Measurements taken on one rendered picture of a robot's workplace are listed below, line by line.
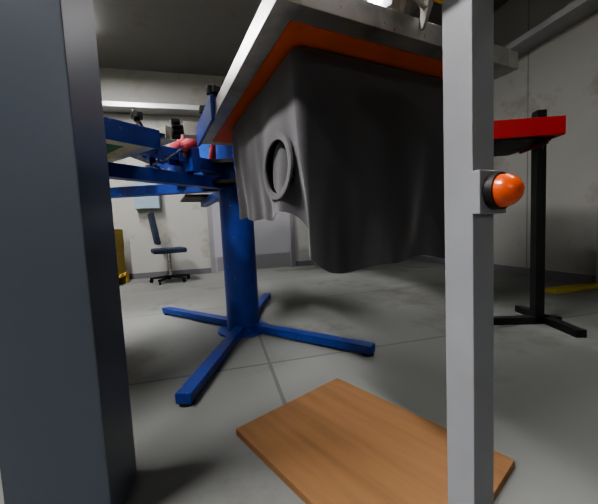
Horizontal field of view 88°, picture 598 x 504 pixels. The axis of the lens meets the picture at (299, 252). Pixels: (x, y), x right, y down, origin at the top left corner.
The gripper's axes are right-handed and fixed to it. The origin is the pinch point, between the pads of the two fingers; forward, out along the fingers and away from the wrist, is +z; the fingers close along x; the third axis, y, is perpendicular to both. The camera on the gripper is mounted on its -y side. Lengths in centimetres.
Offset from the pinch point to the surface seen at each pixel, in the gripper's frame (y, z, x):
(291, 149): 22.2, 21.0, -10.7
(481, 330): 12, 50, 21
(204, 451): 39, 98, -43
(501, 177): 13.0, 31.9, 23.9
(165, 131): 40, -3, -87
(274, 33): 26.6, 3.0, -5.9
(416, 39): 1.7, 3.0, 1.8
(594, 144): -301, -24, -88
